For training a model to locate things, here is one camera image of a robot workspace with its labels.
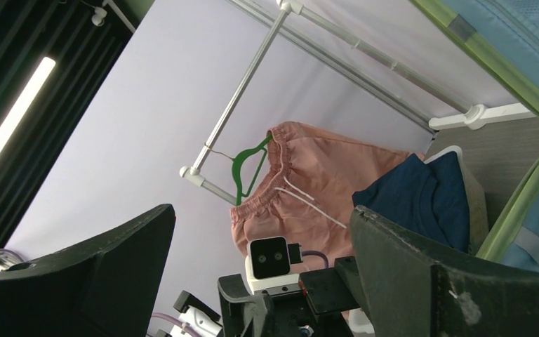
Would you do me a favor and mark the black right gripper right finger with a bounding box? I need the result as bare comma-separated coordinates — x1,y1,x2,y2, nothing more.
349,206,539,336

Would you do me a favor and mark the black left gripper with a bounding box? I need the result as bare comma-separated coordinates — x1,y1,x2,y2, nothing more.
218,256,368,336

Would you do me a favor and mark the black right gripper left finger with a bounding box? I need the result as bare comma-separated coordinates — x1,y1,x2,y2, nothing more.
0,204,176,336

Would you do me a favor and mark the navy blue garment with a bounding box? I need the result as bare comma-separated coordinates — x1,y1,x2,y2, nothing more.
352,151,470,253

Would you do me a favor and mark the green ribbed hard-shell suitcase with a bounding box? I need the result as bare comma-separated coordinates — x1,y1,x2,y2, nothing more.
415,1,539,272

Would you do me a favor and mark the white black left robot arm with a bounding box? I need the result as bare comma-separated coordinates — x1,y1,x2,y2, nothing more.
153,256,375,336

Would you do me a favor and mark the pink cloth garment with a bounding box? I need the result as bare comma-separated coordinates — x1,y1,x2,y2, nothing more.
230,121,412,261

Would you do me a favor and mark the green clothes hanger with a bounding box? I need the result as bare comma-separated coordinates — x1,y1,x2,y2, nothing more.
231,133,273,206

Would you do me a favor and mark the white and silver clothes rack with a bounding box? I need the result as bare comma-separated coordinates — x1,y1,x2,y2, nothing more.
177,1,518,182

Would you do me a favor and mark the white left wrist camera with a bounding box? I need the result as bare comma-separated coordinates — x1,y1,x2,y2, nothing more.
245,236,302,296

